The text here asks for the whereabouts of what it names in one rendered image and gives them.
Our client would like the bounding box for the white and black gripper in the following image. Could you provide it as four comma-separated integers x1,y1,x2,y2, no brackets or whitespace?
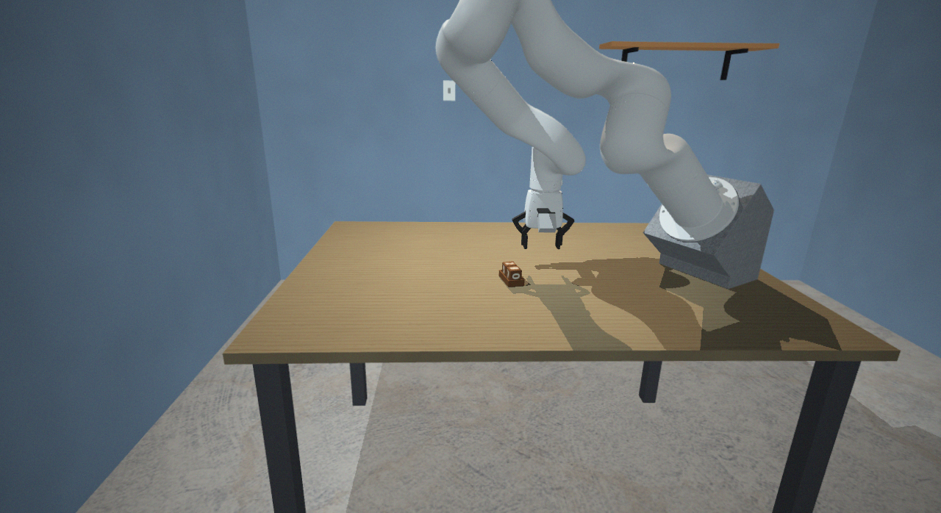
512,189,575,249

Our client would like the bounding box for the brown wooden tray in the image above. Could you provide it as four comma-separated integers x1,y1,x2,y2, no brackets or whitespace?
499,270,525,287

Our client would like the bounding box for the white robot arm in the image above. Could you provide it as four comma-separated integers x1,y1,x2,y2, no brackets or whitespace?
436,0,739,242

